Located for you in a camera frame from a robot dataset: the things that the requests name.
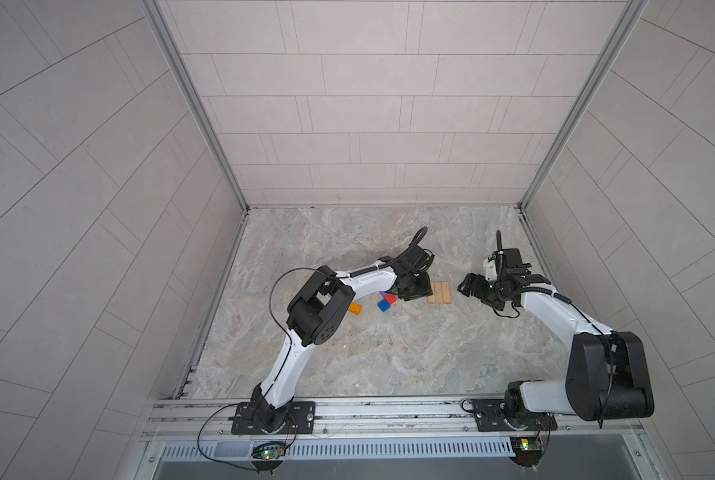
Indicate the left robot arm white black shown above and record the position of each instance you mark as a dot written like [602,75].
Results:
[317,311]

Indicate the perforated vent strip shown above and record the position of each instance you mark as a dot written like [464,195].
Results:
[348,449]

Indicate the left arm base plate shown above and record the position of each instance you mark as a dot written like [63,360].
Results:
[253,419]

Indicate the left controller board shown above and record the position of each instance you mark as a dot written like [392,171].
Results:
[270,451]

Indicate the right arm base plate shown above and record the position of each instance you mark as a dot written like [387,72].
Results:
[497,415]

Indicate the right controller board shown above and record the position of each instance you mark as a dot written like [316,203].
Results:
[528,451]

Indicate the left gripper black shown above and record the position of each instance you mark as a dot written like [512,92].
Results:
[423,287]

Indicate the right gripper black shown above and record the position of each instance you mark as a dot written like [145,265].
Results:
[475,289]

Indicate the blue wood cube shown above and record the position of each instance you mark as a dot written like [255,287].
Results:
[384,306]

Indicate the controller board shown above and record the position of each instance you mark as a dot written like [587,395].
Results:
[270,451]
[528,451]

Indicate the aluminium mounting rail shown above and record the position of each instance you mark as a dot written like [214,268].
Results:
[357,417]

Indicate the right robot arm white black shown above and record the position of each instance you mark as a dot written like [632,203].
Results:
[607,376]

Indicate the orange wood block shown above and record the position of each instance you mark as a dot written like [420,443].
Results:
[355,308]

